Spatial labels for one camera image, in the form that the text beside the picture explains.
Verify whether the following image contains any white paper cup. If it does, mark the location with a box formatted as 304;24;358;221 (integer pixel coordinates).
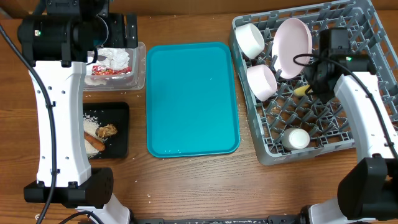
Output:
282;128;310;150

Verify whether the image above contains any yellow plastic spoon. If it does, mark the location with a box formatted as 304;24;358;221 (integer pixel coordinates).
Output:
293;85;310;97

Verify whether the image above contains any brown food scrap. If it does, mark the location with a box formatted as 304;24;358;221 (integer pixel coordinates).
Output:
95;124;118;139

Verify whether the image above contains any pink bowl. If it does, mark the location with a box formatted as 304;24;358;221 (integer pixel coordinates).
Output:
247;65;277;101

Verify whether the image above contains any pale green bowl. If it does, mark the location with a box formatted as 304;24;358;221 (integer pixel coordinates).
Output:
235;24;265;59

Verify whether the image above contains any teal serving tray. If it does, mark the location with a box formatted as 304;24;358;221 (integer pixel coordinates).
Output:
146;42;240;159

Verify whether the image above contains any clear plastic bin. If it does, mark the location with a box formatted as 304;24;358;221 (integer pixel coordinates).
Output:
84;42;146;91

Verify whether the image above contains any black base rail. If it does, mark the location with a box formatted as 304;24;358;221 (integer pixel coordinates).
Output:
77;213;302;224

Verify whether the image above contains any grey dishwasher rack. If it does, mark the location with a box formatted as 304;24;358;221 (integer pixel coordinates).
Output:
229;1;397;166

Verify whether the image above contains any white round plate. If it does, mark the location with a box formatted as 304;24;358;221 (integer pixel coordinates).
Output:
272;18;312;79

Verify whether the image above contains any red snack wrapper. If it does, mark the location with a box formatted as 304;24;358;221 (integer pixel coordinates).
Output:
91;65;132;75

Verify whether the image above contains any white rice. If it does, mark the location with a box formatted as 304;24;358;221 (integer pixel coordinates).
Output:
83;114;103;159

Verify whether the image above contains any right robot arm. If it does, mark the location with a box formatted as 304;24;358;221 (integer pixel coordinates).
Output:
294;27;397;223

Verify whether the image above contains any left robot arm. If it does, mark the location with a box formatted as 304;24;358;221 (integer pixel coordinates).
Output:
17;0;138;223

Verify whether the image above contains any black waste tray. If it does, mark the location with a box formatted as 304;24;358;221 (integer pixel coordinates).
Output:
83;102;129;159

